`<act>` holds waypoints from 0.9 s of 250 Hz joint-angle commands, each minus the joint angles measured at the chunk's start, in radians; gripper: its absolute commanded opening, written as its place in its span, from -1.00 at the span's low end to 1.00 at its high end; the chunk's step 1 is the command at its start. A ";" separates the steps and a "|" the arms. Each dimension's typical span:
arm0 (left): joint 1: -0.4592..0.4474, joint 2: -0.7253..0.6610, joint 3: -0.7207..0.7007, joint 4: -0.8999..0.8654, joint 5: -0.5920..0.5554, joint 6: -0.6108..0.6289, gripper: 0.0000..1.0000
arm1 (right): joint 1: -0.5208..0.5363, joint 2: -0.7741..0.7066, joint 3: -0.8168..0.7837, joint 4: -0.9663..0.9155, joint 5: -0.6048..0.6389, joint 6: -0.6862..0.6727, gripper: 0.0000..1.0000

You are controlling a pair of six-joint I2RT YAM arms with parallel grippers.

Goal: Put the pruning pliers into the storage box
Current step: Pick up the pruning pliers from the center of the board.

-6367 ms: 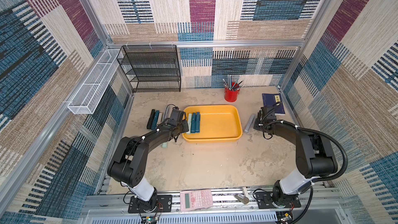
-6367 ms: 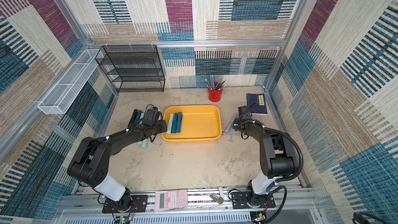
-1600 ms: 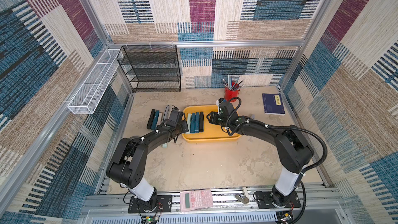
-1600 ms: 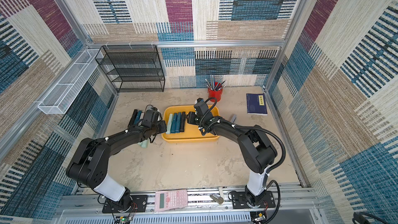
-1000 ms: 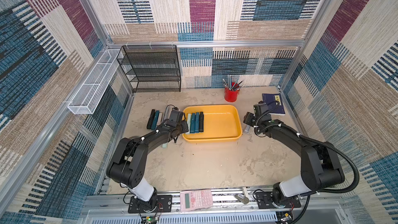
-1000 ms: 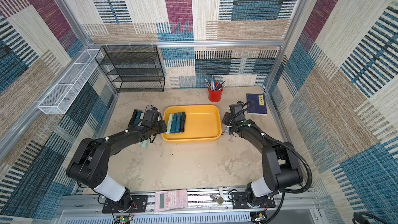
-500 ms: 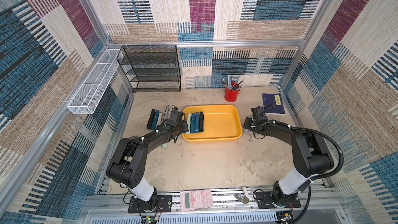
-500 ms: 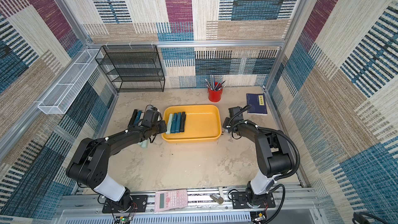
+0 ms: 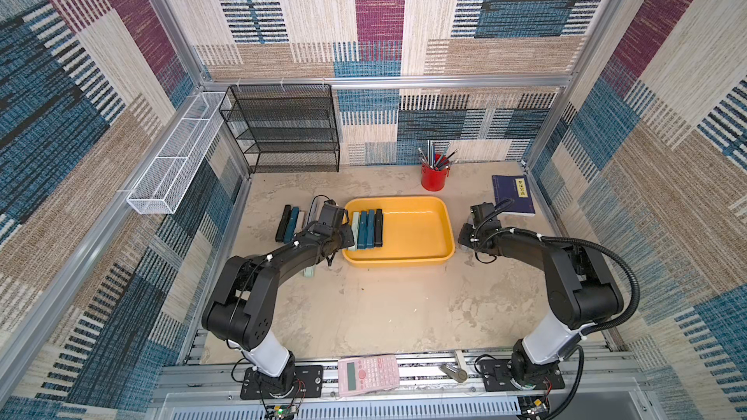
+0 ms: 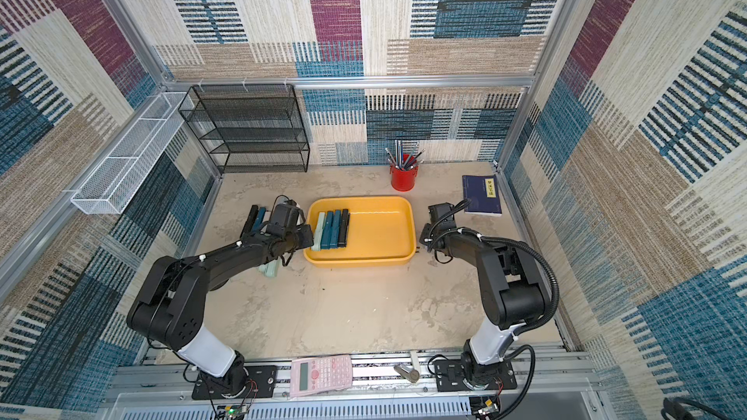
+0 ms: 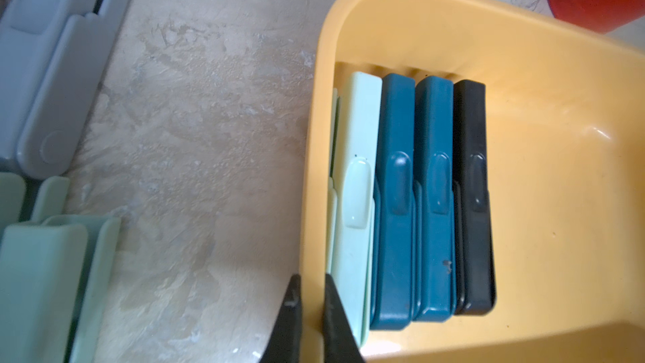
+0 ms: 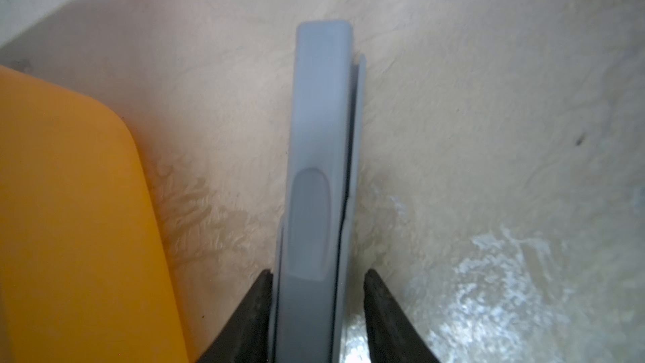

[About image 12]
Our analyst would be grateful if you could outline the grey pruning pliers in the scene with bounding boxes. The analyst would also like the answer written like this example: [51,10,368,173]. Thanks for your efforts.
[269,20,366,362]

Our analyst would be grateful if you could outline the yellow plastic storage tray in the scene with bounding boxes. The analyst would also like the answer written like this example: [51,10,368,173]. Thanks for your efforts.
[1,68,188,362]

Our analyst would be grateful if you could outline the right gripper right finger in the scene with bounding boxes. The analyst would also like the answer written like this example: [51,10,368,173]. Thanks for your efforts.
[364,269,439,363]

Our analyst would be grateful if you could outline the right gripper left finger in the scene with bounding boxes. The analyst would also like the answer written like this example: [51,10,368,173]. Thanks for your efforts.
[198,269,273,363]

